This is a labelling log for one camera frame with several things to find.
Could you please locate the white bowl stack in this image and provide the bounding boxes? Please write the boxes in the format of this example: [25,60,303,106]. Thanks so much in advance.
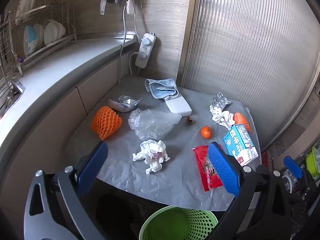
[33,19,66,48]

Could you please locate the white power cable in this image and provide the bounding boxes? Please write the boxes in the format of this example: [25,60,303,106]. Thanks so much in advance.
[119,0,141,82]

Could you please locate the white plate upper rack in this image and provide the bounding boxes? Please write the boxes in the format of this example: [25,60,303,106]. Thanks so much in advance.
[15,0,35,24]

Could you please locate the translucent ribbed sliding door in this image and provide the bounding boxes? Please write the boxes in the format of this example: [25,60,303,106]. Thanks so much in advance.
[182,0,319,148]

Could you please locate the lime green plastic tub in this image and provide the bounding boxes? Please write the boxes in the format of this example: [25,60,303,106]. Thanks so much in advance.
[305,147,319,178]

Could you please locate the white power strip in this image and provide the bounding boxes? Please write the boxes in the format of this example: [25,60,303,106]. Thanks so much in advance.
[135,32,157,69]

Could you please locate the large orange foam fruit net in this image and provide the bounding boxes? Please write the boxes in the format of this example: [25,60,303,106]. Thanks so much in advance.
[91,106,123,141]

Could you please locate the silver white wrapper packet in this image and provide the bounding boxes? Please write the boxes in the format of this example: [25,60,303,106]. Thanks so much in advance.
[108,95,141,113]

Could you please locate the red snack packet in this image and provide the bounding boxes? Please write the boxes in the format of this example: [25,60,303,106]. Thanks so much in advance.
[193,146,223,192]

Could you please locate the small orange foam fruit net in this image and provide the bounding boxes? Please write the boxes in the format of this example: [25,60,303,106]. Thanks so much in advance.
[233,112,252,133]

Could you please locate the white tissue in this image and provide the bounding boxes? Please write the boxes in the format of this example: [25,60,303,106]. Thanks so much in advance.
[132,139,170,175]
[209,105,235,130]

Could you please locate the blue white milk carton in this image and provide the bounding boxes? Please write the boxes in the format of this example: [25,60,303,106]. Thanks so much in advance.
[223,124,259,166]

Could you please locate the grey absorbent table mat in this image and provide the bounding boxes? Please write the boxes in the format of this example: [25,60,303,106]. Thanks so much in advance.
[66,75,261,211]

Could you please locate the aluminium foil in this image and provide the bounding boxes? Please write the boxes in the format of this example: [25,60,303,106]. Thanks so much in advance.
[212,92,232,111]

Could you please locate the brown nut shell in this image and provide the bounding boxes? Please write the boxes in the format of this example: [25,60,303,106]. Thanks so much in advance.
[185,116,194,125]

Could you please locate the blue cartoon plate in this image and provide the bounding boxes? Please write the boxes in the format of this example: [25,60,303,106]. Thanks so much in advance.
[23,25,37,56]

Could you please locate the white foam block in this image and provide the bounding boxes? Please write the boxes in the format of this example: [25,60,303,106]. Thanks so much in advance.
[165,94,192,117]

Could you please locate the green perforated trash basket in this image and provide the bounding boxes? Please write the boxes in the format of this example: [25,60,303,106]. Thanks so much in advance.
[139,206,218,240]

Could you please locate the white ring lid jar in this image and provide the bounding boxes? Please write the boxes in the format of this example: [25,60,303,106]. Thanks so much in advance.
[282,174,293,193]

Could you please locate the clear plastic bag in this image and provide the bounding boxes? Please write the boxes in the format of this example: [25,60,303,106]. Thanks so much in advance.
[128,108,182,141]

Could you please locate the metal dish rack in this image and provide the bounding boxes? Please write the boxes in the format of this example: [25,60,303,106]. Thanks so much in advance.
[1,0,77,77]

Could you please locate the orange mandarin peel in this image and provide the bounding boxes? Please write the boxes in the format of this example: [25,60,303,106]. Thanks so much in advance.
[200,126,212,140]

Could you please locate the blue grey cloth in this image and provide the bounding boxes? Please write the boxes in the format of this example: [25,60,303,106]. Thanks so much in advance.
[145,79,179,100]

